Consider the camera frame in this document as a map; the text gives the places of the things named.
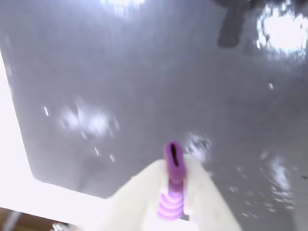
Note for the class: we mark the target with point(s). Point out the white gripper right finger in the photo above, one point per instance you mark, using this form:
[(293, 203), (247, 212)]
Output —
[(207, 199)]

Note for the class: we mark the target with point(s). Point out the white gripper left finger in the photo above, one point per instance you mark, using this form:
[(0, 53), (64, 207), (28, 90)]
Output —
[(137, 199)]

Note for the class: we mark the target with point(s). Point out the purple pen grip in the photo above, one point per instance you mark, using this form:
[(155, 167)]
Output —
[(173, 168)]

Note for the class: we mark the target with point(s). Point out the black table mat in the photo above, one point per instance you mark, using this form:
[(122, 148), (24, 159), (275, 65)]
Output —
[(144, 84)]

